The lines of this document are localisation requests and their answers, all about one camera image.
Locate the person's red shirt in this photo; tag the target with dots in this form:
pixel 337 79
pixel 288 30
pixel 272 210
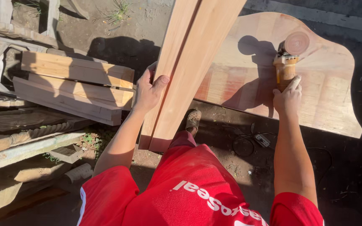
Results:
pixel 193 194

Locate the person's right hand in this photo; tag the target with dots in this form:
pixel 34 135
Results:
pixel 287 99

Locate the heap of carved old wood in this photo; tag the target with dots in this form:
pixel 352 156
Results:
pixel 17 119

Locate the person's brown sandal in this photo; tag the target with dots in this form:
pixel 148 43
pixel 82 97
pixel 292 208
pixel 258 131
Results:
pixel 193 118

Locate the person's left hand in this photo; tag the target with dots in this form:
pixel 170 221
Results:
pixel 146 94

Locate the white power strip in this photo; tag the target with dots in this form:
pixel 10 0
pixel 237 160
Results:
pixel 261 140

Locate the curved wooden panel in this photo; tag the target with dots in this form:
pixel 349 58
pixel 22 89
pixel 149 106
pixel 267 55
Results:
pixel 313 84

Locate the person's maroon trousers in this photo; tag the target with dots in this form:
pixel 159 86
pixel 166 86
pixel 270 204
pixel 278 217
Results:
pixel 182 139

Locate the stack of wooden planks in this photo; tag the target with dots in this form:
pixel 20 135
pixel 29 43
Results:
pixel 74 84

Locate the long wooden beam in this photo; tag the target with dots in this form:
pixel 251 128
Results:
pixel 184 69

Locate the small wooden block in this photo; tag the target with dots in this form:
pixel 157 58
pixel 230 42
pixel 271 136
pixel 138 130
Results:
pixel 66 153

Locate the yellow angle grinder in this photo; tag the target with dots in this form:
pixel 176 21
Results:
pixel 286 59

